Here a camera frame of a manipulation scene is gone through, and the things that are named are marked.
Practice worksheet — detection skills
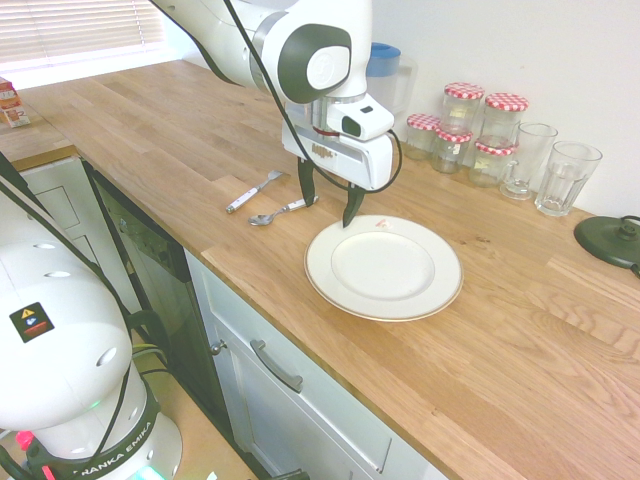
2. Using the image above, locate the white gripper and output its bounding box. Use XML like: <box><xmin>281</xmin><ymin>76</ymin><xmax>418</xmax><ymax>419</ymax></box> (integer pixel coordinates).
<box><xmin>281</xmin><ymin>101</ymin><xmax>396</xmax><ymax>231</ymax></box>

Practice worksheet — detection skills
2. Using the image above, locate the silver spoon white handle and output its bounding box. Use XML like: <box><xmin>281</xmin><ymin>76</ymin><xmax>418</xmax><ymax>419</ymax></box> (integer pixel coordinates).
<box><xmin>247</xmin><ymin>196</ymin><xmax>309</xmax><ymax>228</ymax></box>

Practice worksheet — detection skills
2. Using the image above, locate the white plate gold rim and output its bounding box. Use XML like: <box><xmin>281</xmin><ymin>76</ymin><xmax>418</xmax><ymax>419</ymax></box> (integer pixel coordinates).
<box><xmin>303</xmin><ymin>214</ymin><xmax>465</xmax><ymax>323</ymax></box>

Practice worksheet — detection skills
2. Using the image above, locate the small glass jar checked lid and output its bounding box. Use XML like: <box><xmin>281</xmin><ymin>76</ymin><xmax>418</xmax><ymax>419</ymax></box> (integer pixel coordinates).
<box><xmin>431</xmin><ymin>126</ymin><xmax>474</xmax><ymax>175</ymax></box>
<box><xmin>405</xmin><ymin>113</ymin><xmax>443</xmax><ymax>162</ymax></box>
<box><xmin>469</xmin><ymin>139</ymin><xmax>519</xmax><ymax>189</ymax></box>

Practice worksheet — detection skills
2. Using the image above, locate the clear pitcher blue lid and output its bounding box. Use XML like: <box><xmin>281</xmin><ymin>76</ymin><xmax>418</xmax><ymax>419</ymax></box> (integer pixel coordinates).
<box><xmin>366</xmin><ymin>41</ymin><xmax>419</xmax><ymax>132</ymax></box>

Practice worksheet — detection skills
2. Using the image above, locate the tall glass jar checked lid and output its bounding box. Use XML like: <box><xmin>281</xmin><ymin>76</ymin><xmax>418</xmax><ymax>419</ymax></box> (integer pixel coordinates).
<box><xmin>481</xmin><ymin>92</ymin><xmax>531</xmax><ymax>147</ymax></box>
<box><xmin>441</xmin><ymin>81</ymin><xmax>487</xmax><ymax>137</ymax></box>

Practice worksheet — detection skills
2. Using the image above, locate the dark dishwasher front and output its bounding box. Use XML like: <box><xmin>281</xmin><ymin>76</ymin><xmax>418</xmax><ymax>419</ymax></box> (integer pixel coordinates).
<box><xmin>81</xmin><ymin>158</ymin><xmax>237</xmax><ymax>444</ymax></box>

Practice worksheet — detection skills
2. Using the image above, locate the clear glass mug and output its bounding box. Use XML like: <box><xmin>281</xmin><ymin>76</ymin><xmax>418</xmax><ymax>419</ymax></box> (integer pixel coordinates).
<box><xmin>499</xmin><ymin>121</ymin><xmax>559</xmax><ymax>202</ymax></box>

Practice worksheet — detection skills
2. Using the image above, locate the white drawer front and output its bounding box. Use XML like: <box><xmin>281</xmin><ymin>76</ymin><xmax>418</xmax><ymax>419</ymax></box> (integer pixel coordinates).
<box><xmin>183</xmin><ymin>248</ymin><xmax>454</xmax><ymax>480</ymax></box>

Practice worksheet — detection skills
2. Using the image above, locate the clear glass tumbler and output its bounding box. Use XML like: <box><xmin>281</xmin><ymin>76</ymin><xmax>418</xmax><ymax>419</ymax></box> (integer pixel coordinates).
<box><xmin>534</xmin><ymin>140</ymin><xmax>604</xmax><ymax>218</ymax></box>

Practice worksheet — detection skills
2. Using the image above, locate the white cabinet door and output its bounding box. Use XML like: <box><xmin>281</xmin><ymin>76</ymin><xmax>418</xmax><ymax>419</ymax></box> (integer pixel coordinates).
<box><xmin>18</xmin><ymin>157</ymin><xmax>144</xmax><ymax>314</ymax></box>

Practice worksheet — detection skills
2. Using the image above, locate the dark kettle base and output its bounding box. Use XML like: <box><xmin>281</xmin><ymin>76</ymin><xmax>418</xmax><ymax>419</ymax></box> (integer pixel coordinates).
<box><xmin>573</xmin><ymin>214</ymin><xmax>640</xmax><ymax>279</ymax></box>

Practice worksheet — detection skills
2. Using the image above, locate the white window blind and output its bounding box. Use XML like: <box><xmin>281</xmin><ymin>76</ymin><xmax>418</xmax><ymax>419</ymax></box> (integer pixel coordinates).
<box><xmin>0</xmin><ymin>0</ymin><xmax>167</xmax><ymax>72</ymax></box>

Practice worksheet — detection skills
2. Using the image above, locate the orange white carton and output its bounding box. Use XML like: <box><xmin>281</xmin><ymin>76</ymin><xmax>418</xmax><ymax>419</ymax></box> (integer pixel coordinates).
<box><xmin>0</xmin><ymin>76</ymin><xmax>33</xmax><ymax>130</ymax></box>

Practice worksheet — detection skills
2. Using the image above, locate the silver fork white handle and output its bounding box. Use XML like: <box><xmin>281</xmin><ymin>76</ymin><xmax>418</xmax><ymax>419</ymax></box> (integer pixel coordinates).
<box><xmin>224</xmin><ymin>169</ymin><xmax>286</xmax><ymax>216</ymax></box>

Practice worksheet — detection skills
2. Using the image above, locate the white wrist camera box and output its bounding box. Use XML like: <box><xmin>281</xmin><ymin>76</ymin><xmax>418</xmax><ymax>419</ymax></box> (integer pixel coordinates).
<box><xmin>319</xmin><ymin>96</ymin><xmax>396</xmax><ymax>143</ymax></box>

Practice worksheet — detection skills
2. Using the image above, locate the metal drawer handle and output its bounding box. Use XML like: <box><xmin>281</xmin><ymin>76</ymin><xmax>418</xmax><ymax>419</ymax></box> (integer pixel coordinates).
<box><xmin>249</xmin><ymin>338</ymin><xmax>305</xmax><ymax>394</ymax></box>

